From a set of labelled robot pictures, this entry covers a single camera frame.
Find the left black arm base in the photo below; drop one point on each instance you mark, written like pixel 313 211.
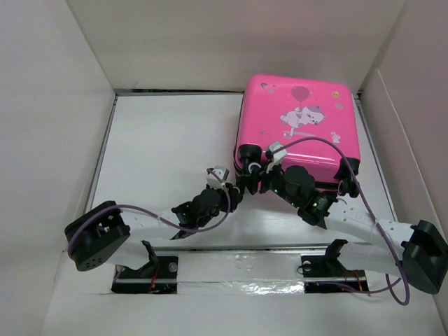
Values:
pixel 161 280

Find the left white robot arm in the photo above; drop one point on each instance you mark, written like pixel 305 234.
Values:
pixel 103 235

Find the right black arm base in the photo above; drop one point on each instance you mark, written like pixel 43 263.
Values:
pixel 324 276

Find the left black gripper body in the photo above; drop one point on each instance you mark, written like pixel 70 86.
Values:
pixel 222 206

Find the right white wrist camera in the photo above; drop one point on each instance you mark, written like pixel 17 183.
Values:
pixel 275 153

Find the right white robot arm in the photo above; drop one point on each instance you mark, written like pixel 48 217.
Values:
pixel 418 251

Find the aluminium rail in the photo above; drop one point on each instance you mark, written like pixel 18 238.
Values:
pixel 158 149

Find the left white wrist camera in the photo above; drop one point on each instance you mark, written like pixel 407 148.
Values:
pixel 217 177

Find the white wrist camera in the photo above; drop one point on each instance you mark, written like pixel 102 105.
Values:
pixel 217 177
pixel 275 153

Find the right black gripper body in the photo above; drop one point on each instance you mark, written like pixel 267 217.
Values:
pixel 275 180

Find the pink kids suitcase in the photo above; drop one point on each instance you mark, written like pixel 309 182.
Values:
pixel 314 119

